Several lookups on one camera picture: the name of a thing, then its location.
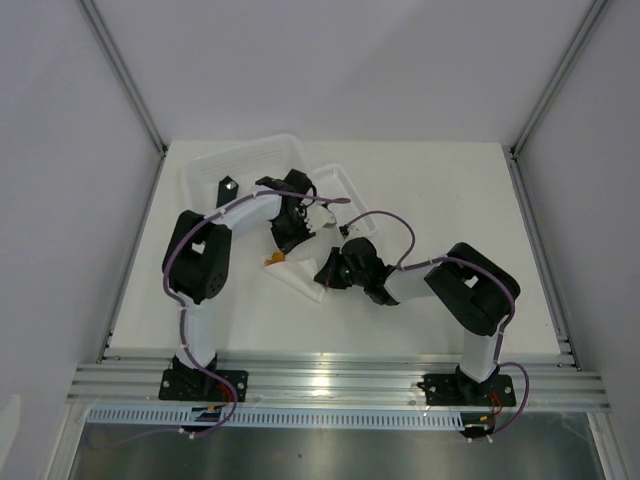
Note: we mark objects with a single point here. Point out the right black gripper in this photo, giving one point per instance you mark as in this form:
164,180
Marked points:
328,275

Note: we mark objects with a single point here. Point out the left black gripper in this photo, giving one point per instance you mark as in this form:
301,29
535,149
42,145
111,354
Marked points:
287,243

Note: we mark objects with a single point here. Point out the orange plastic spoon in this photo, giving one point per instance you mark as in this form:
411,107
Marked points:
276,257

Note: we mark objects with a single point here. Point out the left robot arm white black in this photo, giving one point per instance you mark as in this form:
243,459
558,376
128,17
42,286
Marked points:
196,264

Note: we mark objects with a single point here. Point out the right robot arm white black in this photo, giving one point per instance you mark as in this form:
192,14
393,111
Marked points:
475,291

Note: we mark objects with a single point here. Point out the small white plastic tray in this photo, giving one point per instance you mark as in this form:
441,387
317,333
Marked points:
332,181

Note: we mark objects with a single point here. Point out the large white plastic basket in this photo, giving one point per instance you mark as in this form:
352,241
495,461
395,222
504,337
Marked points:
272,156

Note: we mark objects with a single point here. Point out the left side aluminium rail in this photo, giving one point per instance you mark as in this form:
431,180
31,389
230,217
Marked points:
114,310

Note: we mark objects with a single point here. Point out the aluminium rail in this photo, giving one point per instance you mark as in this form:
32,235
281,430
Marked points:
341,381
114,310
550,289

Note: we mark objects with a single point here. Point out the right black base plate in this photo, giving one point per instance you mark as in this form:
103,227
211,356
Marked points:
457,390

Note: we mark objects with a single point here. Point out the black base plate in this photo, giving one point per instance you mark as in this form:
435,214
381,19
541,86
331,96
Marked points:
194,386
457,390

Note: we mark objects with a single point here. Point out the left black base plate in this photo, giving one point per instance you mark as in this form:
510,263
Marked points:
194,386

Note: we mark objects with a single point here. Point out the white slotted cable duct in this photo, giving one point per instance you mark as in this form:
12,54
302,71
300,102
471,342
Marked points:
302,418

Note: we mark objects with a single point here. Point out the aluminium front rail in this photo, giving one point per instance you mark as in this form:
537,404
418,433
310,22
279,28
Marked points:
341,381

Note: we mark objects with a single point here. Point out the right side aluminium rail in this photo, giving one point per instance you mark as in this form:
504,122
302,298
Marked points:
550,289

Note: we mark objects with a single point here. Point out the left aluminium frame post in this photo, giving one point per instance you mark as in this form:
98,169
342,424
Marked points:
118,65

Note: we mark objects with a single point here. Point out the aluminium frame post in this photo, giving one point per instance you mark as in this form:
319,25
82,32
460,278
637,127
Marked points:
118,65
569,58

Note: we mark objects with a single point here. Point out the right aluminium frame post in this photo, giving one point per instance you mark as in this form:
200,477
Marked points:
569,58

